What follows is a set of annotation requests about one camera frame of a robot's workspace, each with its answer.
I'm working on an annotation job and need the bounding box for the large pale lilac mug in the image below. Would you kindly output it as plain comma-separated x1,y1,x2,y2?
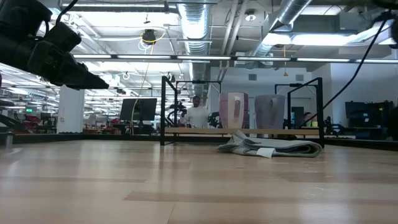
254,94,286,130

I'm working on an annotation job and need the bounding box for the person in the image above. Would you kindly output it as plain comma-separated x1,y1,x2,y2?
179,95,210,129

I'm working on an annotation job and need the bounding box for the black ceiling cable reel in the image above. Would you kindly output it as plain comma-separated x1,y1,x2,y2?
141,28,158,46

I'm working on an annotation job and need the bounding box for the silver ventilation duct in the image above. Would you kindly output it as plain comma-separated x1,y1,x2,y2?
176,2,213,97
251,0,313,57

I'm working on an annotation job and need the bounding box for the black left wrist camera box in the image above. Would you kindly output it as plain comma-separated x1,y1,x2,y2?
42,21,82,53

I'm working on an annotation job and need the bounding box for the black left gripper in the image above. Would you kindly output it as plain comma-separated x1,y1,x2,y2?
0,33,110,90

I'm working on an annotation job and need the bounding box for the yellow hanging cord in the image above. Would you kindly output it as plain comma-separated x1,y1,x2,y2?
282,45,289,77

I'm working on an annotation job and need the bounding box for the pink mug white handle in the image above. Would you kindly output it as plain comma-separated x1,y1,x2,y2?
218,91,249,130

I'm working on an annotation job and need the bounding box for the overhead rig frame bar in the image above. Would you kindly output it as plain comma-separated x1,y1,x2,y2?
73,52,398,65

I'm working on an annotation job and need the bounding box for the black monitor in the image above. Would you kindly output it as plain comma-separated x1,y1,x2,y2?
119,98,158,123

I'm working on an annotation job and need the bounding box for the white square pillar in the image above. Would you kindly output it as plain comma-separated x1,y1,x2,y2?
57,86,87,134

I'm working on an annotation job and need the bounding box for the black metal rack frame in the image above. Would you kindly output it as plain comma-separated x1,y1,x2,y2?
160,75,325,149

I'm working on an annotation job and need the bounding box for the black table edge rail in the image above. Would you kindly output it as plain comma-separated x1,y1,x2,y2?
0,132,398,152

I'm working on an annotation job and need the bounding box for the grey folded towel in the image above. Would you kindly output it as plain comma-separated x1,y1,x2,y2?
215,129,323,159

